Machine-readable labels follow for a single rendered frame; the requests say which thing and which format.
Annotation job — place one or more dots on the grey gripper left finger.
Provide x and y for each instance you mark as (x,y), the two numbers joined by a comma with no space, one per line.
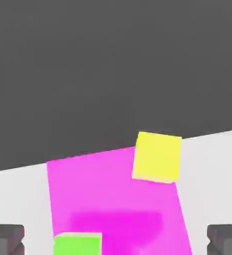
(5,240)

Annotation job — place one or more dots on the large magenta box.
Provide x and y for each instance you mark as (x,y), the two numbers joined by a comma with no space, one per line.
(111,199)

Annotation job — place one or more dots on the small yellow cube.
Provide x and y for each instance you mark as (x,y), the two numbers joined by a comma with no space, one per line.
(157,157)

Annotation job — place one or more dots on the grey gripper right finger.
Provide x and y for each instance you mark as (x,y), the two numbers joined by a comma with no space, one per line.
(226,240)

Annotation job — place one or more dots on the small green cube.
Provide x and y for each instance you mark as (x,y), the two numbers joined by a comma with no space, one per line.
(77,245)

